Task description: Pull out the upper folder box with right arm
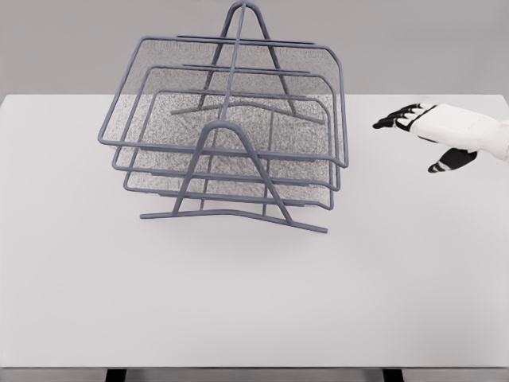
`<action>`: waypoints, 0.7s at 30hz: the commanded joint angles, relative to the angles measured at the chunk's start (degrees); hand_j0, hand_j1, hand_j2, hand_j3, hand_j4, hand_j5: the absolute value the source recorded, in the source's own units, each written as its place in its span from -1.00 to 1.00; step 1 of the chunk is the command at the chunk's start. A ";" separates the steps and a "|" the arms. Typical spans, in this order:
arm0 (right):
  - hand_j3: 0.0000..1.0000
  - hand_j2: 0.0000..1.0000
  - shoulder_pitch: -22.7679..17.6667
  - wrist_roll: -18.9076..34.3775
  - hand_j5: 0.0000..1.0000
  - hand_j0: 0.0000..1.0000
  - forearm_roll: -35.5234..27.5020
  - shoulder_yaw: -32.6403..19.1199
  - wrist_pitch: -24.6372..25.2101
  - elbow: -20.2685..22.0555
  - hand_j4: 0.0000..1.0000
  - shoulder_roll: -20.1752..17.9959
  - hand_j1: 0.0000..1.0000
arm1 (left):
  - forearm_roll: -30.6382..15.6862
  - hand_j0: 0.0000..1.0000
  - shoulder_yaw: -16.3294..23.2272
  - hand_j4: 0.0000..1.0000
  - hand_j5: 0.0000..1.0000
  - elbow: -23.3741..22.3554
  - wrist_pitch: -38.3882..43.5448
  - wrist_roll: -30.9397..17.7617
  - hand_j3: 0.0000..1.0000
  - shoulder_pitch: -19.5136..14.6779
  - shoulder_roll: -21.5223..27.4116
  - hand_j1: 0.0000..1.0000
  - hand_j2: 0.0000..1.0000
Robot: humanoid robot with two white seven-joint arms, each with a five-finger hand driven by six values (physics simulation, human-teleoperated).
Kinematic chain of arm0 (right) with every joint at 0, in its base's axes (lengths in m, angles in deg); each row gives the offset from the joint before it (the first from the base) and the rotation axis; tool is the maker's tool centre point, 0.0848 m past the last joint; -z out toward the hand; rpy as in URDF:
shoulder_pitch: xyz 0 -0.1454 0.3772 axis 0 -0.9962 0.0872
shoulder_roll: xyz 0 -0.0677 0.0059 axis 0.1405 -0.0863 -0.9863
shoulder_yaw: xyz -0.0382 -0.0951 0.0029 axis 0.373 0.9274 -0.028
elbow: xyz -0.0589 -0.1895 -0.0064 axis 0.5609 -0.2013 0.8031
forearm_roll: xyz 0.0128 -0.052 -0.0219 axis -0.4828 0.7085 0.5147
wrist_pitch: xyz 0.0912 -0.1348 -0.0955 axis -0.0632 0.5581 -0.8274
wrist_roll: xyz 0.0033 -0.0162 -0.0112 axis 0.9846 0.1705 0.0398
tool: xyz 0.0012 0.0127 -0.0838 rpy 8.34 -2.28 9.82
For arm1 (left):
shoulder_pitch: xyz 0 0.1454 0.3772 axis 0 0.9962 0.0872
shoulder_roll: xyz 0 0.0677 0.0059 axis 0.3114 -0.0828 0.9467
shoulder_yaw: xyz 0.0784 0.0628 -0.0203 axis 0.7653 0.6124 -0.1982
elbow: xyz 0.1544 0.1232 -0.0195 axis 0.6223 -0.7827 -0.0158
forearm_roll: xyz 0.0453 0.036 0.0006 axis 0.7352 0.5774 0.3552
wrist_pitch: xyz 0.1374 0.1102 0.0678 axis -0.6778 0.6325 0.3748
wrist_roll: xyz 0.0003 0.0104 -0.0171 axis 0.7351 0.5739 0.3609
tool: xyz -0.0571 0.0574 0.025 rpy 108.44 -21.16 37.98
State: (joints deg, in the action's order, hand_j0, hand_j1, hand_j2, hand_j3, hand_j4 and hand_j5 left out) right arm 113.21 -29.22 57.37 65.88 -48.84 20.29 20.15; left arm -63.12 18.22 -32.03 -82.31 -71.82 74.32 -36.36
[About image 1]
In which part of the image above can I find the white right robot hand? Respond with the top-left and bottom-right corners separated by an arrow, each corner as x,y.
372,102 -> 504,174

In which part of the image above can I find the grey mesh file tray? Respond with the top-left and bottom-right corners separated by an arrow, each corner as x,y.
122,89 -> 335,210
97,34 -> 350,168
112,65 -> 343,191

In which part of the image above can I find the grey wire rack stand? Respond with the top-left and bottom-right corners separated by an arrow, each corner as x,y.
139,1 -> 329,235

